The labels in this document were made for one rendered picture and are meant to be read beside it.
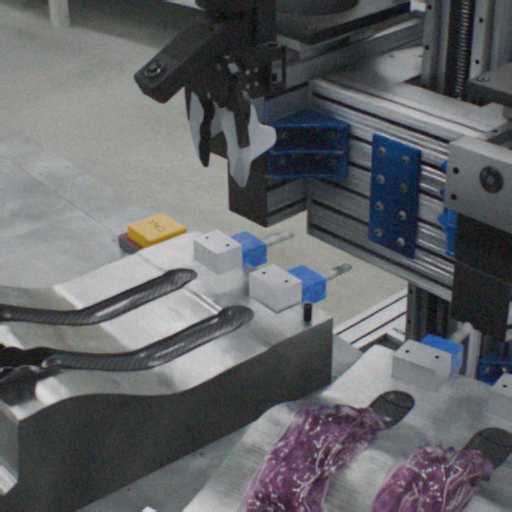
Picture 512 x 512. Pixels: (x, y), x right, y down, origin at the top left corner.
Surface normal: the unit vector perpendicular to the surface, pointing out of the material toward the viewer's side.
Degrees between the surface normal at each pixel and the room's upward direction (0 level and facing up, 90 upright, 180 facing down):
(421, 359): 0
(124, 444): 90
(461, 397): 0
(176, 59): 30
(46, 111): 0
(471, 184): 90
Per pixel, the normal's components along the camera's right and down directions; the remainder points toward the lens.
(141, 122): -0.01, -0.87
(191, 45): -0.40, -0.60
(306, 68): 0.69, 0.35
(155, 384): 0.24, -0.92
